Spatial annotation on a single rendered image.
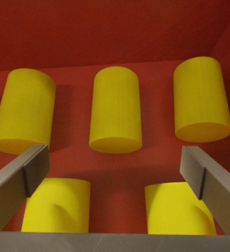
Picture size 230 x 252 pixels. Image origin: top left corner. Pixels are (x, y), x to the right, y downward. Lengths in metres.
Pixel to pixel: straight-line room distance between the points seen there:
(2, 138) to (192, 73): 0.25
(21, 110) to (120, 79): 0.13
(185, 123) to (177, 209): 0.10
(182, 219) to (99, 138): 0.12
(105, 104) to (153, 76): 0.15
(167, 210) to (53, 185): 0.12
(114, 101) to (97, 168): 0.10
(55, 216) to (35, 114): 0.12
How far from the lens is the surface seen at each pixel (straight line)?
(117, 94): 0.23
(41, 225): 0.20
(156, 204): 0.20
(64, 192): 0.19
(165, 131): 0.29
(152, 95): 0.31
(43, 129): 0.24
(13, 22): 0.32
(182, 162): 0.17
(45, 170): 0.17
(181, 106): 0.25
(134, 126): 0.21
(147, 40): 0.33
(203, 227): 0.20
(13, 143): 0.25
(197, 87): 0.26
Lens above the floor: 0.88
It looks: 65 degrees down
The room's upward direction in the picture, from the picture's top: 2 degrees counter-clockwise
